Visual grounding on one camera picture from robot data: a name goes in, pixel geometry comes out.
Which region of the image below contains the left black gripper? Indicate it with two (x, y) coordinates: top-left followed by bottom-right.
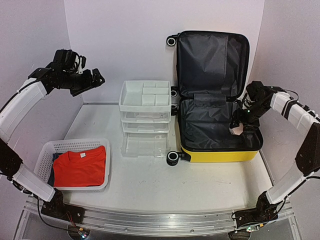
(56, 68), (106, 97)

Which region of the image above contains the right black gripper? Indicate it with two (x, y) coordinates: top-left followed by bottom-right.
(229, 101), (270, 131)

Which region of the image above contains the pink card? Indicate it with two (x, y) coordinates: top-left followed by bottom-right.
(229, 123), (244, 136)

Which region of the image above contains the yellow Pikachu hard-shell suitcase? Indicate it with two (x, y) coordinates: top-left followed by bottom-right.
(166, 30), (263, 166)

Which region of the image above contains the white plastic drawer organizer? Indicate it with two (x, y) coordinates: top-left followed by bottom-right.
(118, 80), (172, 158)

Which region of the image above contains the orange garment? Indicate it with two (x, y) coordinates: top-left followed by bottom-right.
(52, 146), (107, 188)

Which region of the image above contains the white perforated plastic basket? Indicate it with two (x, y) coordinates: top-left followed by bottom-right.
(34, 138), (111, 192)

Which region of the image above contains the blue garment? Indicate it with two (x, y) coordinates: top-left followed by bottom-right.
(48, 152), (62, 186)

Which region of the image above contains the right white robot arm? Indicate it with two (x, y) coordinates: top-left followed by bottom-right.
(229, 81), (320, 232)

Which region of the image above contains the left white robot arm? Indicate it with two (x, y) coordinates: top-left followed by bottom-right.
(0, 49), (105, 224)

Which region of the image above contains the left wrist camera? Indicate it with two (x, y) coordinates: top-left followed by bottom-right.
(75, 55), (87, 74)

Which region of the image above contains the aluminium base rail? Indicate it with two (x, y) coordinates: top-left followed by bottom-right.
(13, 196), (302, 240)

